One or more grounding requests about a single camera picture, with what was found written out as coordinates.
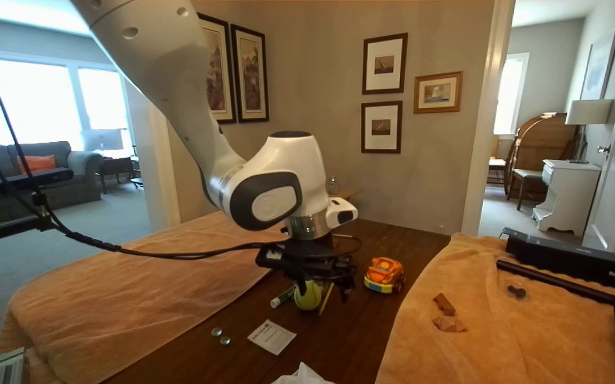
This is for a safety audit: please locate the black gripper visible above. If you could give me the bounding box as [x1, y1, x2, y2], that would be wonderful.
[277, 237, 358, 304]

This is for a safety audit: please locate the yellow pencil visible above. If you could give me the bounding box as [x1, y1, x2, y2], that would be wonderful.
[317, 282, 338, 319]

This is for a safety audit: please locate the orange toy car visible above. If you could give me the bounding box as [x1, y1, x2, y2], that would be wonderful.
[360, 254, 405, 296]

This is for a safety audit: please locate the yellow-green tennis ball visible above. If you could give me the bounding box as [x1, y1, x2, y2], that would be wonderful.
[291, 280, 325, 313]

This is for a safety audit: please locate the white printed card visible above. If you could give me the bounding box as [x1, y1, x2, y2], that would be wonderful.
[246, 317, 299, 357]

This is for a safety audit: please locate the crumpled white tissue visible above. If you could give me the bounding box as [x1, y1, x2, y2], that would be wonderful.
[270, 361, 334, 384]

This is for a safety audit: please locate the small brown block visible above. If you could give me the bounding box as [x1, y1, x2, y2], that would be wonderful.
[429, 289, 459, 319]

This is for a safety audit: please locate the tan crumpled paper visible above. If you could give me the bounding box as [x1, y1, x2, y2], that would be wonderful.
[432, 313, 470, 335]

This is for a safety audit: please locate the small black framed picture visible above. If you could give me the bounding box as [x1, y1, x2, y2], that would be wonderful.
[360, 29, 410, 96]
[358, 98, 403, 155]

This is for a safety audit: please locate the orange terry towel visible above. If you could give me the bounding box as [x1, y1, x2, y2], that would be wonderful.
[0, 209, 291, 384]
[374, 233, 615, 384]

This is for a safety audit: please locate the wooden framed picture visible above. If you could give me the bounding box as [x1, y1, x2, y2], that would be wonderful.
[411, 67, 466, 116]

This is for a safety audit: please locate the tall black framed picture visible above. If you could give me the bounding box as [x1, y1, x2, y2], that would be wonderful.
[229, 22, 270, 126]
[197, 10, 239, 128]

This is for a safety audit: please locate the thin black rod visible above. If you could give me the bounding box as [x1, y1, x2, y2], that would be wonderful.
[492, 257, 615, 309]

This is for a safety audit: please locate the white dresser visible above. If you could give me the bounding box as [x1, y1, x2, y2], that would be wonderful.
[532, 157, 602, 237]

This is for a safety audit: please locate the wooden rolltop desk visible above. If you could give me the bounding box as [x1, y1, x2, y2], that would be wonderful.
[502, 108, 582, 212]

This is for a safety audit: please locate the long black box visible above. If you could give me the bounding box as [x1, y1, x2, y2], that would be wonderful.
[502, 225, 615, 299]

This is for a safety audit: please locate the bright glass window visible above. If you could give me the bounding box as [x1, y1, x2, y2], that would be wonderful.
[74, 65, 132, 133]
[0, 54, 86, 150]
[491, 51, 532, 139]

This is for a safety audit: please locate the orange cushion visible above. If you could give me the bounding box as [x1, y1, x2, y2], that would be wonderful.
[15, 153, 60, 177]

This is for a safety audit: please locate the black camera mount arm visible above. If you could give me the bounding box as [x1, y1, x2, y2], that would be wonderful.
[0, 210, 58, 249]

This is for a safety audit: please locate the grey framed wall picture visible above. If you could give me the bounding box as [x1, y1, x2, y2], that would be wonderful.
[579, 22, 615, 101]

